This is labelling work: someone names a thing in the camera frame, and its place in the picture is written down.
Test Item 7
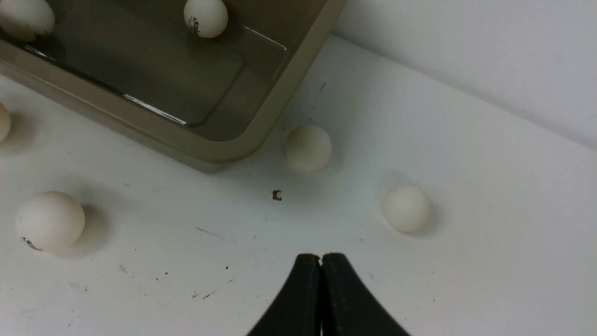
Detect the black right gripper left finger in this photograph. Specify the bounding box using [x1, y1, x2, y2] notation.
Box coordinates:
[248, 254, 321, 336]

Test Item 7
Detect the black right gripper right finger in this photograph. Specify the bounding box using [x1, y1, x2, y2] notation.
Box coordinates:
[322, 253, 409, 336]

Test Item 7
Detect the white ping-pong ball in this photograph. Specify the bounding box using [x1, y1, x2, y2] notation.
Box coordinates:
[285, 124, 333, 172]
[0, 0, 55, 42]
[183, 0, 229, 39]
[0, 103, 12, 142]
[382, 185, 431, 233]
[15, 191, 85, 252]

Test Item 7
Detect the tan plastic bin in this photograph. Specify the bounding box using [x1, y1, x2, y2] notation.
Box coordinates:
[1, 0, 346, 174]

